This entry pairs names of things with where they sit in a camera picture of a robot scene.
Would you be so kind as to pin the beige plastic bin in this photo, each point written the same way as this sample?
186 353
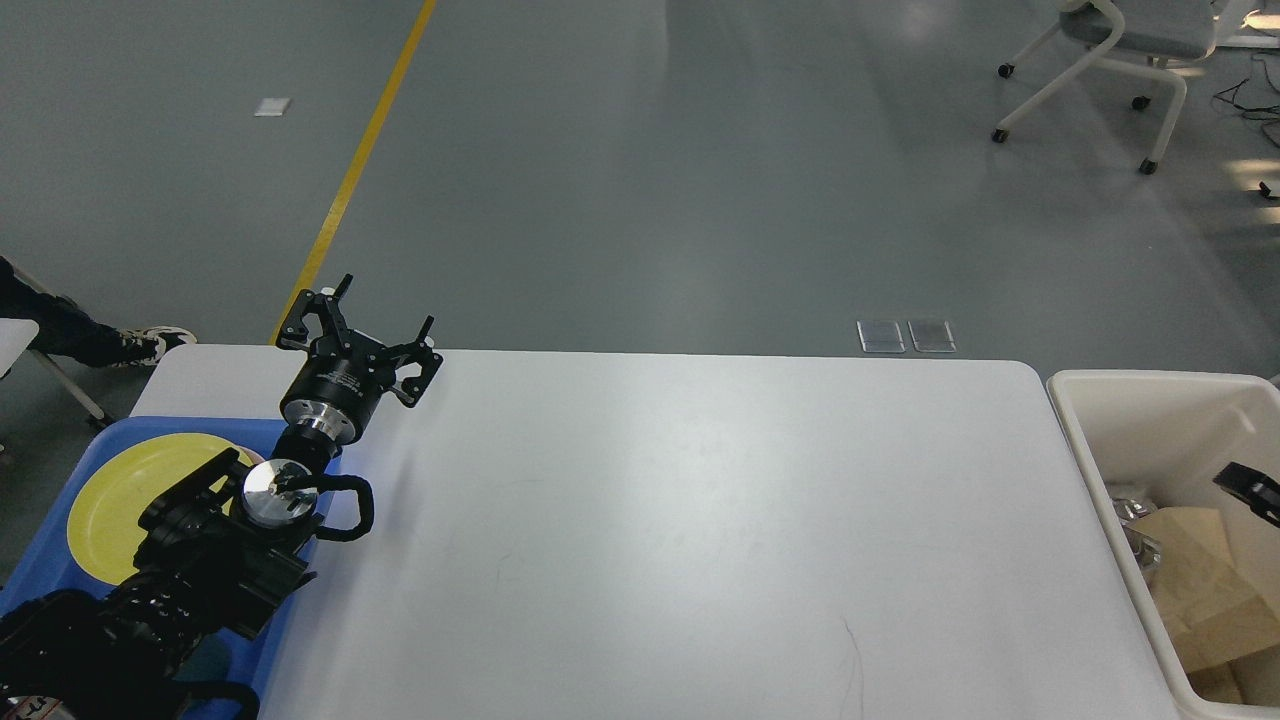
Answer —
1166 435

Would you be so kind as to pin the blue plastic tray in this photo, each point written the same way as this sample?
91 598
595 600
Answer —
45 566

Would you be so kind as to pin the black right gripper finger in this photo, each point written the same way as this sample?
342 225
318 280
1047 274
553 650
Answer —
1257 490

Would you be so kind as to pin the yellow plastic plate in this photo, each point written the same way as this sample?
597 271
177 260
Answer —
102 525

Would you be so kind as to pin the floor socket plate right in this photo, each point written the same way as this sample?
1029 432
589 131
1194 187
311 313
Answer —
932 336

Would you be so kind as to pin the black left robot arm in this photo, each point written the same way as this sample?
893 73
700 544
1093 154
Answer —
221 548

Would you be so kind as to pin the person at left edge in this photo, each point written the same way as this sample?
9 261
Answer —
65 330

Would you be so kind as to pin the brown paper bag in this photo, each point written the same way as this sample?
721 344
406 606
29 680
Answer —
1211 612

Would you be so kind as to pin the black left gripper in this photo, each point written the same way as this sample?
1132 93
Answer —
335 397

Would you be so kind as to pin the aluminium foil tray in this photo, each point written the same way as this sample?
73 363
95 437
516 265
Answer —
1147 551

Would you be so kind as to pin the floor socket plate left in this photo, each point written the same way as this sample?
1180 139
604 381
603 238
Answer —
880 337

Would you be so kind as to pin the white grey office chair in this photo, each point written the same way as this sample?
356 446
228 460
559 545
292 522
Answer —
1136 38

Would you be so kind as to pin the floor socket plate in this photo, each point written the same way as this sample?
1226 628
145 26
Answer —
880 337
932 336

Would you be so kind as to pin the white chair leg with caster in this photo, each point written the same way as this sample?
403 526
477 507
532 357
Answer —
97 416

